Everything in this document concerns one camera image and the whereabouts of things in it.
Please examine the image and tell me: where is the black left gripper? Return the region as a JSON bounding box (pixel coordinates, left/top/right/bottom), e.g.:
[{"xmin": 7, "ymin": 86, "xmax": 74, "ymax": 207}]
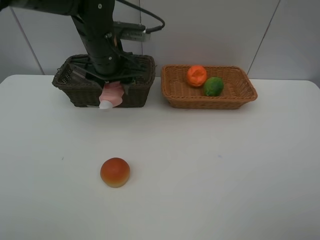
[{"xmin": 71, "ymin": 49, "xmax": 148, "ymax": 96}]

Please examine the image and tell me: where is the pink lotion bottle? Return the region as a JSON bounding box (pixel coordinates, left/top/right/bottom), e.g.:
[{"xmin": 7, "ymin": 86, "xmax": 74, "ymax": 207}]
[{"xmin": 99, "ymin": 81, "xmax": 125, "ymax": 110}]

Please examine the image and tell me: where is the orange tangerine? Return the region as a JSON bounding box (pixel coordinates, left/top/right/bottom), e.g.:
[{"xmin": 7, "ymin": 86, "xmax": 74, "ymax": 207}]
[{"xmin": 186, "ymin": 65, "xmax": 207, "ymax": 88}]

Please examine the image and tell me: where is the brown round bread bun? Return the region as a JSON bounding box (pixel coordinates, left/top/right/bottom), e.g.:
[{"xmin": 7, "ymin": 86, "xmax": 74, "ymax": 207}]
[{"xmin": 100, "ymin": 157, "xmax": 131, "ymax": 188}]

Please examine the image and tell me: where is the green lime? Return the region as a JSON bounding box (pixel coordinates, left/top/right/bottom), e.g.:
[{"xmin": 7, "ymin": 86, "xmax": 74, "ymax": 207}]
[{"xmin": 203, "ymin": 77, "xmax": 224, "ymax": 97}]

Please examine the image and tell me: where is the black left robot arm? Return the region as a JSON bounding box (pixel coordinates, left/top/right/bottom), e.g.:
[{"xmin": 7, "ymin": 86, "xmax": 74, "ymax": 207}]
[{"xmin": 0, "ymin": 0, "xmax": 147, "ymax": 92}]

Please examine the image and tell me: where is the dark brown wicker basket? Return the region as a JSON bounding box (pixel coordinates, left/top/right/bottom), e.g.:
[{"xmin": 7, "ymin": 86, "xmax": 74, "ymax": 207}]
[{"xmin": 52, "ymin": 54, "xmax": 156, "ymax": 108}]

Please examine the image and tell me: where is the orange wicker basket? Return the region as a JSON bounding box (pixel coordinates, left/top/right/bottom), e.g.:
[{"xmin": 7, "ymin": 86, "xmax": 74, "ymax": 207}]
[{"xmin": 161, "ymin": 64, "xmax": 258, "ymax": 110}]

